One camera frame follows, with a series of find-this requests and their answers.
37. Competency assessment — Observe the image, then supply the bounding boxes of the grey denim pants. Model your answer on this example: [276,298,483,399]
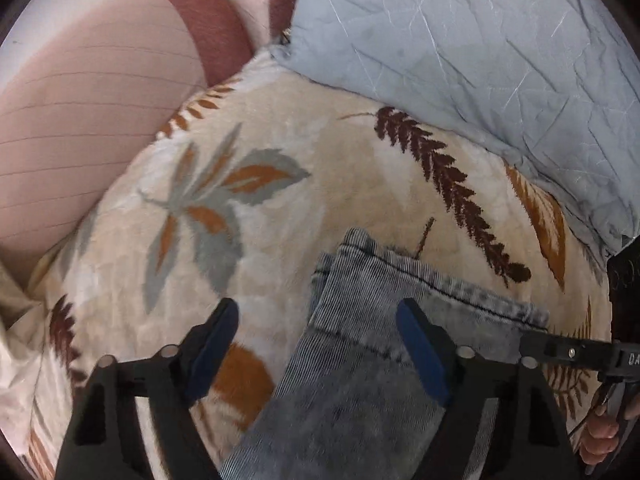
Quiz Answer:
[220,229,549,479]

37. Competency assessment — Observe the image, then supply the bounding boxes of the right human hand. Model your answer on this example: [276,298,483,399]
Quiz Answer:
[578,405,620,466]

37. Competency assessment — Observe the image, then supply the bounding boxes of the cream crumpled sheet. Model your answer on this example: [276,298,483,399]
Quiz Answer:
[0,266,48,455]

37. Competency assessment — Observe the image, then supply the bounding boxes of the cream leaf pattern blanket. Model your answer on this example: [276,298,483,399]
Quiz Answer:
[27,54,612,479]

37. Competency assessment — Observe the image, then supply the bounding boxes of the light blue pillow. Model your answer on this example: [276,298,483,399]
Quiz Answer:
[272,0,639,261]

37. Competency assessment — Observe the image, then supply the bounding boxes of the pink bolster pillow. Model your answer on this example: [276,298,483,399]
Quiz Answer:
[1,0,253,284]

